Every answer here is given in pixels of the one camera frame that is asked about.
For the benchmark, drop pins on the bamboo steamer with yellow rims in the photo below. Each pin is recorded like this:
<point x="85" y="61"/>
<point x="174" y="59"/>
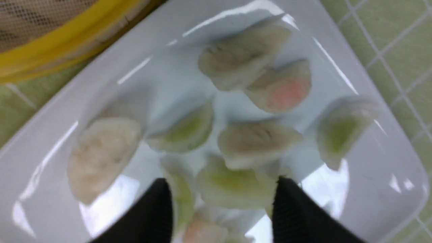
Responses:
<point x="40" y="37"/>

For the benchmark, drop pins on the pink dumpling bottom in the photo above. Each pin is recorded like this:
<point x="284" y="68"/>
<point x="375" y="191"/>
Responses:
<point x="202" y="230"/>

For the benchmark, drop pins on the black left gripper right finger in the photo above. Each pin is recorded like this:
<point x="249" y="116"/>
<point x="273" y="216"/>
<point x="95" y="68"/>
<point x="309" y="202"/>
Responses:
<point x="296" y="218"/>

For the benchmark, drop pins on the white dumpling top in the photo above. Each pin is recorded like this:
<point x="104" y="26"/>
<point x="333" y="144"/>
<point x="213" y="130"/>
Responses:
<point x="236" y="62"/>

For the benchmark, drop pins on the green dumpling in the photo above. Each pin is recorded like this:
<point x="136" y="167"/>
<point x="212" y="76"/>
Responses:
<point x="341" y="125"/>
<point x="222" y="187"/>
<point x="186" y="135"/>

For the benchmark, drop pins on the pink dumpling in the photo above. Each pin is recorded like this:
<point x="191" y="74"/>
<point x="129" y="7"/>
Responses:
<point x="202" y="230"/>
<point x="279" y="91"/>

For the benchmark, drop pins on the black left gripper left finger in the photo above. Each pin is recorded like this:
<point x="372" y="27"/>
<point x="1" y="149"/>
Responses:
<point x="150" y="219"/>

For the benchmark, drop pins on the white dumpling middle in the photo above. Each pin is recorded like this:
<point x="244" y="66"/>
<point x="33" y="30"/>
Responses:
<point x="255" y="144"/>

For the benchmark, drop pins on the large white dumpling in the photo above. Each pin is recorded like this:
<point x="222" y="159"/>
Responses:
<point x="100" y="155"/>

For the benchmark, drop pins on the green dumpling slim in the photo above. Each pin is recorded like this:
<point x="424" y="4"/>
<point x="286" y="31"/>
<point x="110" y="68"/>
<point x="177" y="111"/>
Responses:
<point x="180" y="180"/>

